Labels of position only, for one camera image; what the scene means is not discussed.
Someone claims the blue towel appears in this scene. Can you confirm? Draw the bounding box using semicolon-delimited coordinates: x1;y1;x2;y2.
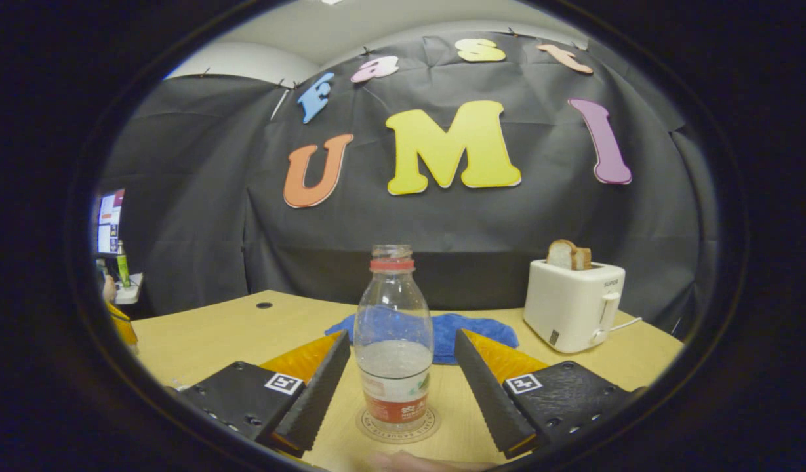
324;308;519;366

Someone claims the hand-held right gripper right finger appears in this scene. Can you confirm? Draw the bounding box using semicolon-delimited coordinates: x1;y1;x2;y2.
453;328;640;460

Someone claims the round brown coaster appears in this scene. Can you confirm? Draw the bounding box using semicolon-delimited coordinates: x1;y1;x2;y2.
355;403;441;445

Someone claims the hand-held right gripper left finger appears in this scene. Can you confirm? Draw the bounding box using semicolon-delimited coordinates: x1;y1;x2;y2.
175;330;352;458

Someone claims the clear plastic water bottle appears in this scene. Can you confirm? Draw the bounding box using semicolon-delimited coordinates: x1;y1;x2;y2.
353;245;434;433

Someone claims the computer monitor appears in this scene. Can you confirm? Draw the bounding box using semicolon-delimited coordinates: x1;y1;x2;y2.
96;189;125;255

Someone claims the white toaster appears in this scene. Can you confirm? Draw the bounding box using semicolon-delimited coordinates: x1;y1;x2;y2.
523;259;626;355

